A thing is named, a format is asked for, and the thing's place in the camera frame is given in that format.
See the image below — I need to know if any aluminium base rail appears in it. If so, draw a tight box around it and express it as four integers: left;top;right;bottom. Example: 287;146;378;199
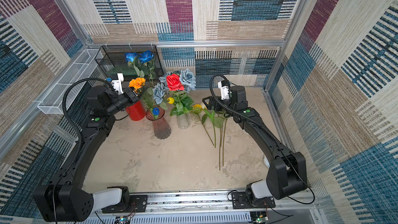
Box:
83;190;327;224

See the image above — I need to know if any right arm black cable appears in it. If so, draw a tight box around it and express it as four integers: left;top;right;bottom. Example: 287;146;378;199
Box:
209;74;274;138

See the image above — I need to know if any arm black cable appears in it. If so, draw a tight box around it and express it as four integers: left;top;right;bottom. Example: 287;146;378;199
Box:
61;77;116;162
209;74;274;138

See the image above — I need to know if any yellow tulip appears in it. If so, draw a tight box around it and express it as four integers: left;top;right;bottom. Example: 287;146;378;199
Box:
167;97;175;104

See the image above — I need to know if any white wire mesh tray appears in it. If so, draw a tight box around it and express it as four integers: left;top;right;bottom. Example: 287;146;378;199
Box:
37;49;98;115

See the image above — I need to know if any small blue flower bud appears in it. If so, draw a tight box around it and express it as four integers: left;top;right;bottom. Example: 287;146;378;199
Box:
152;107;160;116

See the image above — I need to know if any black wire mesh shelf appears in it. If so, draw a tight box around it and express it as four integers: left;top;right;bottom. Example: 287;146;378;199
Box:
95;44;164;80

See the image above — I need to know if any clear glass vase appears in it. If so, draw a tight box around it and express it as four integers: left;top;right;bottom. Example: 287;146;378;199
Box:
176;114;190;130

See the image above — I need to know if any white round clock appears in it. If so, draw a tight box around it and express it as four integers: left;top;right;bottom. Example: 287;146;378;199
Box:
263;156;270;168

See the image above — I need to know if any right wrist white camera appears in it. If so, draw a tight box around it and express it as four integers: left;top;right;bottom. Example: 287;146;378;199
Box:
218;80;230;101

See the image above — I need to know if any right blue rose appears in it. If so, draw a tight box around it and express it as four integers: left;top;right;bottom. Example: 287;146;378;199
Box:
138;50;154;63

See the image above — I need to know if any orange marigold bunch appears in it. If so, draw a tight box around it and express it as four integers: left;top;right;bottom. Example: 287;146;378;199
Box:
129;77;146;90

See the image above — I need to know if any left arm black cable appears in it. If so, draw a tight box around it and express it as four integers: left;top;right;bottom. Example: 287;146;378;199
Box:
61;77;116;162

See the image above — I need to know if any red flower pot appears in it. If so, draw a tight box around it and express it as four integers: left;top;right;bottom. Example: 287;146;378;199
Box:
126;101;146;121

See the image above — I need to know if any yellow sunflower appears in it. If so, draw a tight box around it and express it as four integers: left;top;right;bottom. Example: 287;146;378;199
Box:
218;117;223;171
210;112;224;129

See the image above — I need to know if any red rose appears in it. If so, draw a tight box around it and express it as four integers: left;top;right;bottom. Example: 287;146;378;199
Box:
166;74;184;91

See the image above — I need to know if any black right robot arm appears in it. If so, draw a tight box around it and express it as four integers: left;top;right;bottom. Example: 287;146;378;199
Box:
203;86;309;202

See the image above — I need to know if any left blue rose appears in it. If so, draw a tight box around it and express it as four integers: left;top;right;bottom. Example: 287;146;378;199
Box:
124;52;139;63

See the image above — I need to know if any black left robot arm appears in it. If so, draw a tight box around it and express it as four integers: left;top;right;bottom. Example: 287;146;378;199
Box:
33;86;140;223

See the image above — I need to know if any grey blue rose bunch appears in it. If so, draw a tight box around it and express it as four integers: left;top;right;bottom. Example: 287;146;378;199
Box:
152;68;197;104

